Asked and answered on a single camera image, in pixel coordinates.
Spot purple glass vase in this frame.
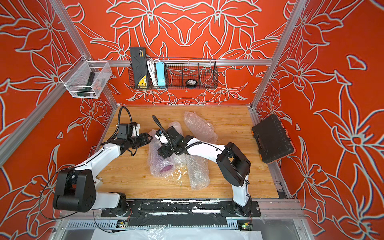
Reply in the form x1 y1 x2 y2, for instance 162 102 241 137
154 159 175 177

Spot bubble roll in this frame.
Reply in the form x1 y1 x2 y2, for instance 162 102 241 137
169 121 184 136
187 156 210 190

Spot black box with yellow label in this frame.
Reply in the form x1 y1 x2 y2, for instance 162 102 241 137
130 47 149 89

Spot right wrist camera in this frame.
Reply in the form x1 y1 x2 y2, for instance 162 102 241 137
155 129 169 145

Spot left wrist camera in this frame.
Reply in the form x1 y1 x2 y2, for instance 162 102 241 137
117 122 141 139

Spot bubble wrap sheet of vase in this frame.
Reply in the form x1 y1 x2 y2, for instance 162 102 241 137
147 129 191 189

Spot black plastic tool case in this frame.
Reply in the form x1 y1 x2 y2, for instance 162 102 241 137
252 114 296 164

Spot black wire wall basket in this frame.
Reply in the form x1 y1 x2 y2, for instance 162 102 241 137
128 58 219 90

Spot clear plastic wall bin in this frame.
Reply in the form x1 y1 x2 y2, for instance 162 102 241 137
60 56 112 99

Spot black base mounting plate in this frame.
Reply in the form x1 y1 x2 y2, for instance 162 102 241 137
101 200 261 230

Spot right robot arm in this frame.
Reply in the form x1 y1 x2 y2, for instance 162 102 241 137
152 115 252 216

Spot light blue box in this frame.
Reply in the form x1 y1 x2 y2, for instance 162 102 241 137
156 62 166 88

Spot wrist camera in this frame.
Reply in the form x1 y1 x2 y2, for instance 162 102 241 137
117 122 141 139
155 129 169 145

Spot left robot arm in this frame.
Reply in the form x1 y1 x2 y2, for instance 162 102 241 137
53 120 153 216

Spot white coiled cable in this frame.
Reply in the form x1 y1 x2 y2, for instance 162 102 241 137
146 59 158 88

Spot back bubble wrapped bundle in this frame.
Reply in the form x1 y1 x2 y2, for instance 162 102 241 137
184 111 218 144

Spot small black device in basket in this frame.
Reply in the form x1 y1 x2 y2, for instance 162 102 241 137
186 79 198 89

